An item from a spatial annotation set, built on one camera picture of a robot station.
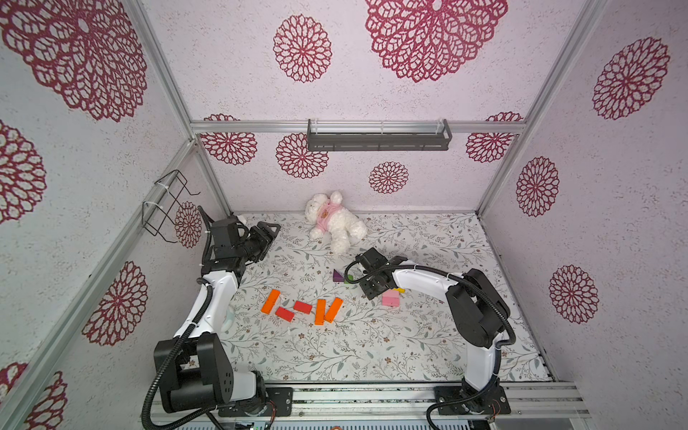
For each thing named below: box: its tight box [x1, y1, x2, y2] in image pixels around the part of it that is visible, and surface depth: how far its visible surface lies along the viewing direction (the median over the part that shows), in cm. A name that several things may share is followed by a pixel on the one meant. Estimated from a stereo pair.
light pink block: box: [381, 289, 401, 301], surface depth 96 cm
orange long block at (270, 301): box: [261, 288, 281, 316], surface depth 95 cm
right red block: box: [292, 300, 313, 315], surface depth 94 cm
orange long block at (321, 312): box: [314, 299, 327, 326], surface depth 93 cm
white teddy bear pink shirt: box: [304, 191, 369, 256], surface depth 111 cm
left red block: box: [275, 306, 295, 323], surface depth 93 cm
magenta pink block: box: [381, 296, 401, 308], surface depth 96 cm
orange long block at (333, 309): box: [324, 297, 344, 324], surface depth 94 cm
